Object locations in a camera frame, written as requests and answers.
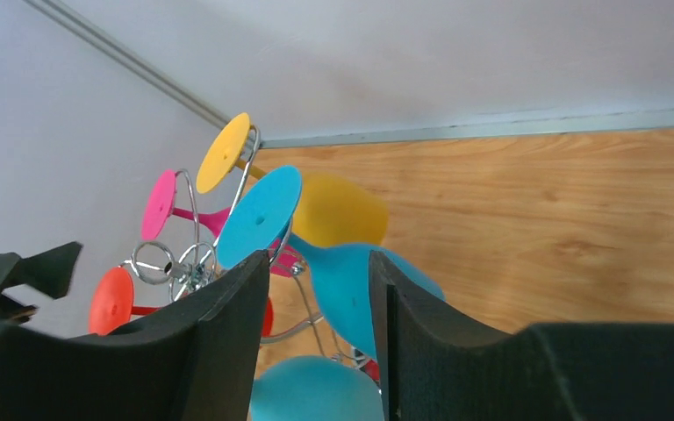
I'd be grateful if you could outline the red wine glass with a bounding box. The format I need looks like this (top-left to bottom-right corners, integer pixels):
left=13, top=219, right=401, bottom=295
left=88, top=266, right=276, bottom=339

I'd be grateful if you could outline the blue wine glass front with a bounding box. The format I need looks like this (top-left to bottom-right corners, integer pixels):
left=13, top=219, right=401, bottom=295
left=250, top=355, right=384, bottom=420

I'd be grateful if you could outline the blue wine glass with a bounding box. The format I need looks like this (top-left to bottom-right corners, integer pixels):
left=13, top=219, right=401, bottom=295
left=217, top=165, right=446, bottom=360
left=250, top=355, right=384, bottom=420

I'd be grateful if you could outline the pink wine glass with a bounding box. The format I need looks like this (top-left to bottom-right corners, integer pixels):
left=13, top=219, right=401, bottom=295
left=140, top=168, right=306, bottom=279

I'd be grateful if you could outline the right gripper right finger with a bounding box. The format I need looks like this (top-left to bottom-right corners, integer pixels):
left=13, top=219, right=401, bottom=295
left=369, top=252, right=674, bottom=420

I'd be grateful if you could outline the chrome wine glass rack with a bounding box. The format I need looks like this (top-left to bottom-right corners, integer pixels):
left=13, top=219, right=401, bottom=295
left=120, top=125, right=373, bottom=373

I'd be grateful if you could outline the yellow wine glass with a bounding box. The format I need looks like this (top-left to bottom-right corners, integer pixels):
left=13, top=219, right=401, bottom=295
left=196, top=112, right=390, bottom=247

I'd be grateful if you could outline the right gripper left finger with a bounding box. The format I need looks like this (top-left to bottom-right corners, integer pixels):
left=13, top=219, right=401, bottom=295
left=0, top=251, right=269, bottom=420

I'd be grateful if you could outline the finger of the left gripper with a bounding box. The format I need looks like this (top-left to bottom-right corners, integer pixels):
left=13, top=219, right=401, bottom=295
left=9, top=241, right=83, bottom=299

